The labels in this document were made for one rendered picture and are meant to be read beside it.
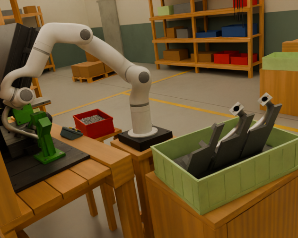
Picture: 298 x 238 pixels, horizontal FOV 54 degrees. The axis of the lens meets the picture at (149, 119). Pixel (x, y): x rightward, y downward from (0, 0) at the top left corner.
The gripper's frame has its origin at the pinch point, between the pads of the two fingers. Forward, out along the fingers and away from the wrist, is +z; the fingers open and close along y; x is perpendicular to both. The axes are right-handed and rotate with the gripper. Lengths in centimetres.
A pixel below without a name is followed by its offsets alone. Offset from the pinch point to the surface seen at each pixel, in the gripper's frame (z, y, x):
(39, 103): 14.3, -18.3, -13.5
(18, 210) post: -49, -14, 52
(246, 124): -109, -74, -9
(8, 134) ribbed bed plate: 5.6, -7.4, 14.8
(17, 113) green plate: 2.9, -6.3, 1.8
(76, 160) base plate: -31, -38, 20
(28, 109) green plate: 2.7, -11.0, -3.1
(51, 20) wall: 813, -124, -565
